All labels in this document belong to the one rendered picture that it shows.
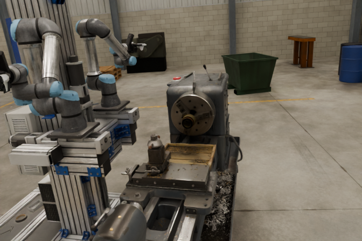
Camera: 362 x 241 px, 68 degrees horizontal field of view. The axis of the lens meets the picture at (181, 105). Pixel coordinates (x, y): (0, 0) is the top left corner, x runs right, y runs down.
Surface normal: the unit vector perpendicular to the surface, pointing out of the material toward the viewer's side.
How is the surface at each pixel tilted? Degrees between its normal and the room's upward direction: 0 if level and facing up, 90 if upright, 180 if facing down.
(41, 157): 90
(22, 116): 90
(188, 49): 90
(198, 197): 0
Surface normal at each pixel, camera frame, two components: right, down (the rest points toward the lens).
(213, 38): -0.07, 0.29
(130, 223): 0.53, -0.76
